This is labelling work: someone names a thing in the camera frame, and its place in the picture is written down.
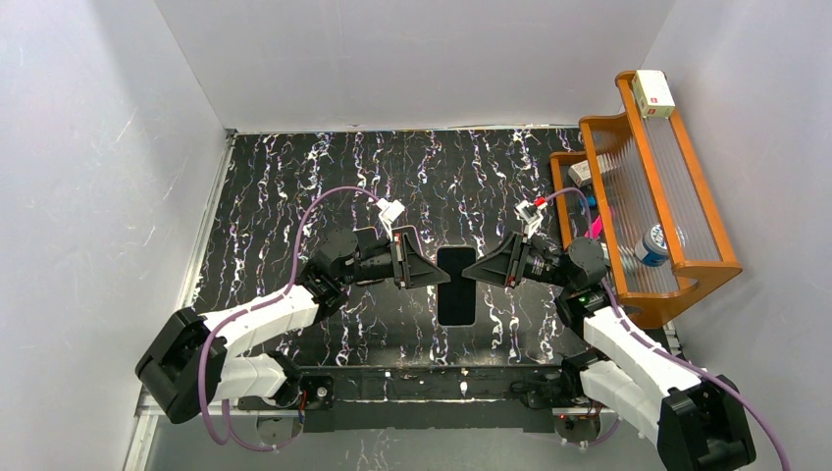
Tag beige phone case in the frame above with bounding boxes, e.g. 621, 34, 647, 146
354, 232, 392, 286

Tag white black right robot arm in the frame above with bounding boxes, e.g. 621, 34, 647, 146
461, 232, 756, 470

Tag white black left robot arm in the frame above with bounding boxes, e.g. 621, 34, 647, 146
134, 226, 450, 424

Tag pink highlighter marker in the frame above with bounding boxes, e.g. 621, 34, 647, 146
585, 216, 603, 239

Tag blue white tape roll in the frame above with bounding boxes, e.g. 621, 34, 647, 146
634, 224, 669, 267

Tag orange wooden shelf rack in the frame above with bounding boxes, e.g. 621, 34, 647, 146
549, 71, 743, 329

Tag grey white small box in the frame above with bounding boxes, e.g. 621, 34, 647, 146
567, 160, 593, 187

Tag white box with red label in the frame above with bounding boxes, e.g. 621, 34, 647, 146
631, 70, 675, 119

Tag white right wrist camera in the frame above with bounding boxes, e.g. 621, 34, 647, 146
514, 197, 547, 237

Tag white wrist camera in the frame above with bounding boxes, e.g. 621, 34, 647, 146
514, 197, 547, 237
375, 198, 405, 239

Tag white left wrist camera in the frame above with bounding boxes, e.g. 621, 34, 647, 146
375, 198, 405, 239

